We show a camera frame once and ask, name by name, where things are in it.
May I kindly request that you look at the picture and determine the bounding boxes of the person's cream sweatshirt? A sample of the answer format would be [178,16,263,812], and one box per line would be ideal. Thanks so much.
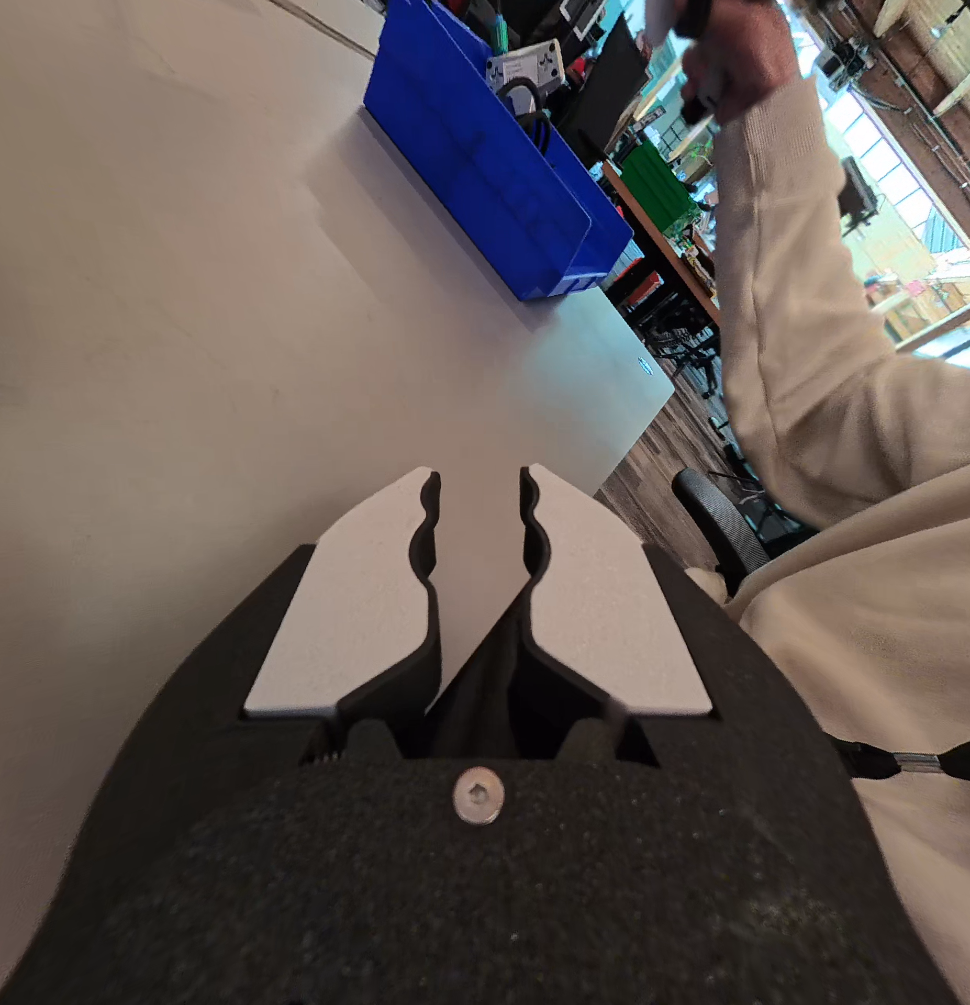
[685,463,970,1005]

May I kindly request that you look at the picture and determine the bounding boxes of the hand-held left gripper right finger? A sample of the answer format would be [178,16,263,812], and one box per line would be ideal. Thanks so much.
[508,463,714,758]

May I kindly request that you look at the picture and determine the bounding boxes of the person's right forearm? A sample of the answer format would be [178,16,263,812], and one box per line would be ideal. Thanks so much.
[708,74,970,535]

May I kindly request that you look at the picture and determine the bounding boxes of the black monitor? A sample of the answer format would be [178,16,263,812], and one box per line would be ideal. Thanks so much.
[567,14,652,168]
[840,155,880,238]

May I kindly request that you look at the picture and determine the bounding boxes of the blue plastic bin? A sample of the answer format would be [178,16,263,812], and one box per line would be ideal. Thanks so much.
[363,0,635,303]

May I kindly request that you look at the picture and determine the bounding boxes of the wooden table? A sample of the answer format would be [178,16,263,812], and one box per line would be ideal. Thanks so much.
[601,161,723,325]

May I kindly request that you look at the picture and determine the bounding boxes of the green corrugated bin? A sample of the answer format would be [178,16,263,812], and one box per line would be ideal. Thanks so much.
[620,140,701,237]

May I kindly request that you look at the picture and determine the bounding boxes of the silver hub adapter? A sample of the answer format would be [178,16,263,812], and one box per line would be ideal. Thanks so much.
[485,38,568,97]

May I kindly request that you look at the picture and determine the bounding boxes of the person's right hand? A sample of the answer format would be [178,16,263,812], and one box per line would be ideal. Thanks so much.
[681,0,797,124]

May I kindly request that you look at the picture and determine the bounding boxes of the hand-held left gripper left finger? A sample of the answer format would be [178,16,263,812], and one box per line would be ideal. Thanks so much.
[241,467,445,758]

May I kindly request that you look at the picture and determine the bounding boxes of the grey desk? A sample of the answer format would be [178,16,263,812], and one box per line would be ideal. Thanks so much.
[0,0,676,1005]

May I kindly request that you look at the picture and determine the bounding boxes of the black office chair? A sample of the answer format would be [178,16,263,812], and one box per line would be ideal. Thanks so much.
[672,468,771,599]

